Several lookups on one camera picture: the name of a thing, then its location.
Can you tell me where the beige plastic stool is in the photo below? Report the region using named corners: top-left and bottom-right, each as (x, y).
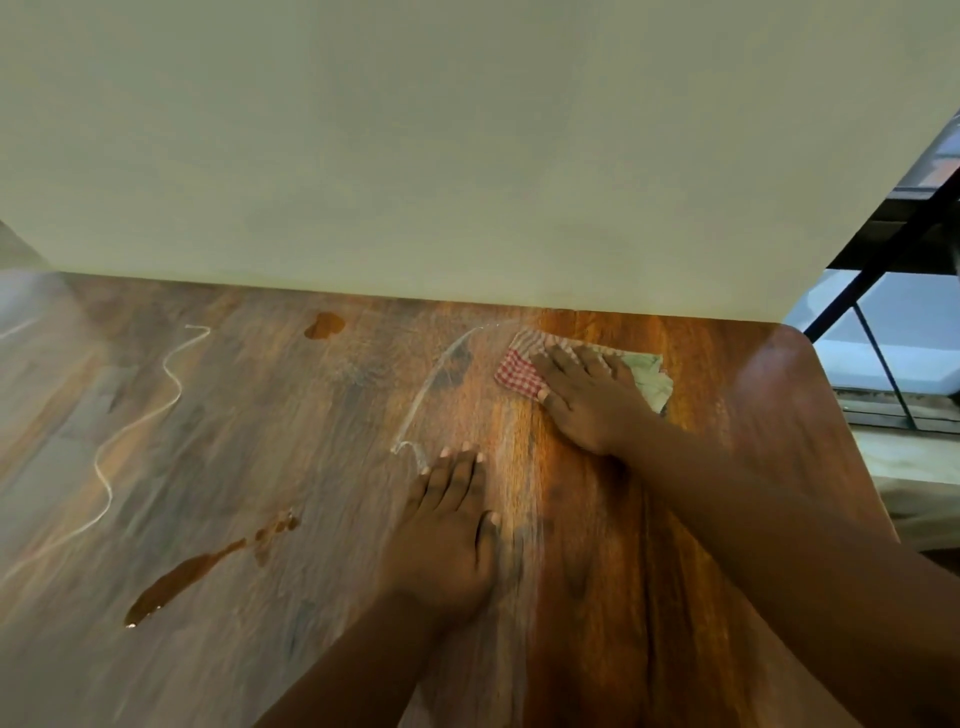
top-left (873, 476), bottom-right (960, 556)

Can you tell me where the red checked cleaning cloth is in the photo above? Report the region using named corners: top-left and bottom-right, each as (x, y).
top-left (493, 328), bottom-right (675, 415)

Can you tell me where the person's left hand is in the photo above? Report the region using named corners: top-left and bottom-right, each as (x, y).
top-left (382, 442), bottom-right (502, 624)

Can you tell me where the person's left forearm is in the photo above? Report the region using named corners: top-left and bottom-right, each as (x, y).
top-left (254, 592), bottom-right (451, 728)

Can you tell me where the person's right forearm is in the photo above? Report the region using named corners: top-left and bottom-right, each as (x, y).
top-left (611, 416), bottom-right (960, 728)

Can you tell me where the black window grille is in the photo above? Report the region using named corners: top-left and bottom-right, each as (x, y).
top-left (802, 112), bottom-right (960, 436)

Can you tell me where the wooden table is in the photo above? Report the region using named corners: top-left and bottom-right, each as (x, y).
top-left (0, 221), bottom-right (901, 728)

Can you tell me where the person's right hand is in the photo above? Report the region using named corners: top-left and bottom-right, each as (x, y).
top-left (530, 344), bottom-right (654, 457)

